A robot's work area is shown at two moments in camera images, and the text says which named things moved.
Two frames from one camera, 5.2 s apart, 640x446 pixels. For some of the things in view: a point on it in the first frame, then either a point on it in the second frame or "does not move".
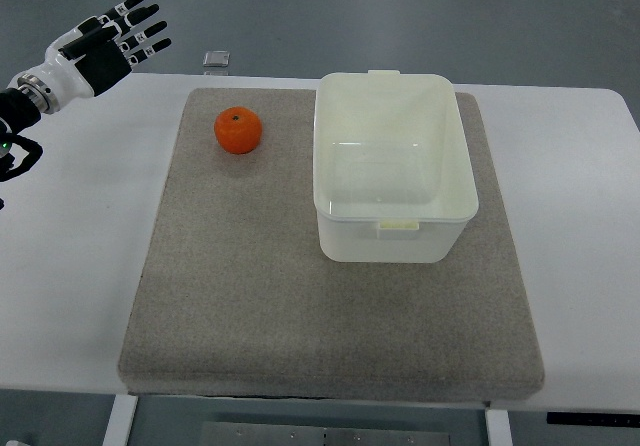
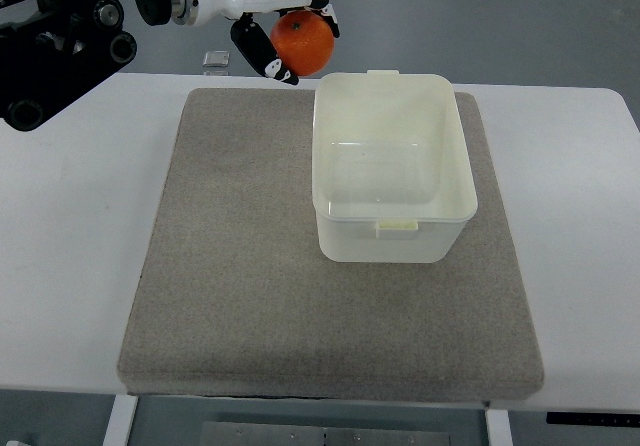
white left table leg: [120, 419] does not move
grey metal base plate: [274, 434] does not move
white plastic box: [393, 181] does not move
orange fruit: [238, 130] -> [303, 41]
